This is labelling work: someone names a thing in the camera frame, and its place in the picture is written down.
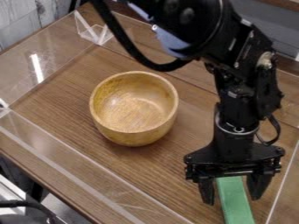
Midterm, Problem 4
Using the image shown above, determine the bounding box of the brown wooden bowl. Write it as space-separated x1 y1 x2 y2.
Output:
88 71 179 147

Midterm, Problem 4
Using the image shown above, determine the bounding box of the clear acrylic corner bracket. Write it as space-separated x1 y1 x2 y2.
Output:
73 10 115 46

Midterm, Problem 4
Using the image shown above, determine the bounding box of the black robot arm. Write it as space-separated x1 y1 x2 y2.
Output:
127 0 286 205

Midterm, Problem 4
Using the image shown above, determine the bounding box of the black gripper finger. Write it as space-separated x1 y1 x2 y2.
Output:
247 174 274 200
199 178 215 206

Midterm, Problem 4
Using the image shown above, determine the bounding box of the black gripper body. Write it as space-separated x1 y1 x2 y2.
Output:
183 128 286 183

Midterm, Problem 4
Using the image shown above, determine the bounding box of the black cable bottom left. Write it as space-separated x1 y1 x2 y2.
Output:
0 199 57 224

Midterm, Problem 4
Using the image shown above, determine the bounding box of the black cable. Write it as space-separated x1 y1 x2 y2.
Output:
0 199 57 224
88 0 194 73

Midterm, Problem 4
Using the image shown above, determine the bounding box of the green rectangular block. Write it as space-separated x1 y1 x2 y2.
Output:
216 177 256 224

